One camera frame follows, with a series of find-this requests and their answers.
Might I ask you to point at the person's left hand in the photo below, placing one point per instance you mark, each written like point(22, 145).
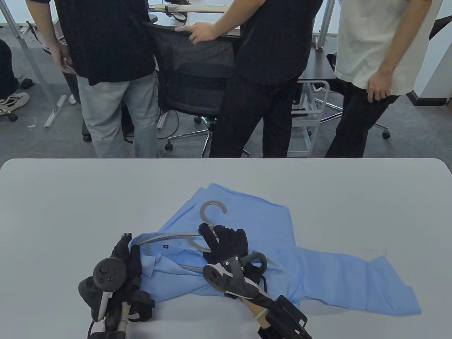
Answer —
point(122, 249)

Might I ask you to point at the person's right hand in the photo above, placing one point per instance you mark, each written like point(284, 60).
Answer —
point(226, 243)

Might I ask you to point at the black and white controller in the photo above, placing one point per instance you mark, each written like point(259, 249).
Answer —
point(106, 273)
point(229, 279)

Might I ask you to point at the gray plastic hanger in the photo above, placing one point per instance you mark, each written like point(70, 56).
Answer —
point(202, 213)

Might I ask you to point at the light blue long-sleeve shirt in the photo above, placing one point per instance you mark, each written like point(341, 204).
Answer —
point(317, 275)

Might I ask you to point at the person's left forearm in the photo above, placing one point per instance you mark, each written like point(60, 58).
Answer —
point(123, 316)

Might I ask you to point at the person's right forearm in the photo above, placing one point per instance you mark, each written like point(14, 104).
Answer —
point(256, 310)

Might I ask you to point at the white metal cart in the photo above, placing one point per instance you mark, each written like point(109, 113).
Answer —
point(307, 116)

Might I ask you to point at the black chair caster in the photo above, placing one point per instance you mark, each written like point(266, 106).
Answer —
point(9, 116)

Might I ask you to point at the black mesh office chair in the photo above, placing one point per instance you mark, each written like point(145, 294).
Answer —
point(197, 70)

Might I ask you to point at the dark brown desk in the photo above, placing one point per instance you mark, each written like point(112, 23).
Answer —
point(317, 67)

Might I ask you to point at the black chair with chrome base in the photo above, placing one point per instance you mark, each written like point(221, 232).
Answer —
point(332, 61)

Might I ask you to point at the white background table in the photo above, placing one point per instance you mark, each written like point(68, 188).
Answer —
point(212, 19)

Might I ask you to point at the wooden bar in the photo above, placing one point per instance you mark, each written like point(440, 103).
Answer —
point(204, 8)

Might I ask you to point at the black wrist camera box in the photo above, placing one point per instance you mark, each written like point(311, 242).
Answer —
point(286, 316)
point(106, 333)

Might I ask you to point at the aluminium frame pole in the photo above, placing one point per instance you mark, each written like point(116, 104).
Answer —
point(24, 53)

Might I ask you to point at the aluminium frame post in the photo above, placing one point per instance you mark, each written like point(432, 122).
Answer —
point(325, 24)

